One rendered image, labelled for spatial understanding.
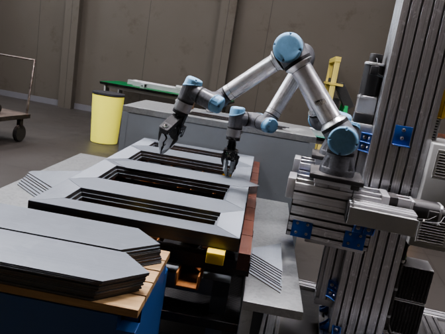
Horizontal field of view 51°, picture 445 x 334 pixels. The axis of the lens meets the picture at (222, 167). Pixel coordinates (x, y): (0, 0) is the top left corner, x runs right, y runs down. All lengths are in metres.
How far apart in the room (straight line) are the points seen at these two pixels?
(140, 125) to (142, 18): 6.92
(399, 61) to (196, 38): 7.67
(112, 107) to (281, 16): 3.95
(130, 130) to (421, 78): 1.88
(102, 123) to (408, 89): 5.47
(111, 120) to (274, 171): 4.29
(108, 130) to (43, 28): 4.36
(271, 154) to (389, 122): 1.12
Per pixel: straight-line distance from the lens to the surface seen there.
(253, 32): 9.44
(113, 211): 1.69
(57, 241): 1.46
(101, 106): 7.07
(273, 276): 1.77
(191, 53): 9.66
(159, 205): 1.86
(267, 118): 2.27
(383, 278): 2.39
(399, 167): 2.25
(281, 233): 2.29
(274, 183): 3.18
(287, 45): 1.89
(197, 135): 3.15
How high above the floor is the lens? 1.42
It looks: 12 degrees down
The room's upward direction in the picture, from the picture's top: 9 degrees clockwise
